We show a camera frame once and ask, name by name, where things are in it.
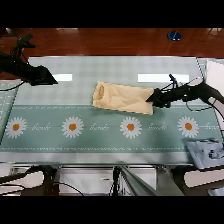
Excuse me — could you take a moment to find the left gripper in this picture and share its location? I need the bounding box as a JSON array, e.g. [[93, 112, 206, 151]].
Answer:
[[24, 65, 52, 87]]

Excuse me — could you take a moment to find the blue round object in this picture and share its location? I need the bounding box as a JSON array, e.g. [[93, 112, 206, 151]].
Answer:
[[166, 31, 183, 43]]

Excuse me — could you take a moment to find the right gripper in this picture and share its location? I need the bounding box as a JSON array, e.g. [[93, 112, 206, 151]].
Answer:
[[153, 87, 174, 109]]

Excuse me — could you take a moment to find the grey printed garment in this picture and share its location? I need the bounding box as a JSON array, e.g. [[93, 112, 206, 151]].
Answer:
[[184, 137, 224, 170]]

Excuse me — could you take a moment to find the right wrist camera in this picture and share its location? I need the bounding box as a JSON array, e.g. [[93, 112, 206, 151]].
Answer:
[[167, 73, 180, 88]]

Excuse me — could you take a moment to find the black cable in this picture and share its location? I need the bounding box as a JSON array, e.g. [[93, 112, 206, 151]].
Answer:
[[185, 98, 215, 113], [108, 165, 123, 197], [0, 80, 27, 92]]

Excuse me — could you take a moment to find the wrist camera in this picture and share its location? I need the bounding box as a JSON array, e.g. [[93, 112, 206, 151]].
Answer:
[[17, 33, 37, 51], [167, 73, 180, 88]]

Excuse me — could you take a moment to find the silver frame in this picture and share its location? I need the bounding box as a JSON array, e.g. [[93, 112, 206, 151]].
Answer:
[[0, 161, 224, 197]]

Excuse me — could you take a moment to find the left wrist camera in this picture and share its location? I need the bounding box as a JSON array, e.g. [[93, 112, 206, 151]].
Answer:
[[17, 33, 37, 51]]

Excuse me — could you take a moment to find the cream shirt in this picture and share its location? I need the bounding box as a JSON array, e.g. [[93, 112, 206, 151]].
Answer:
[[92, 80, 156, 116]]

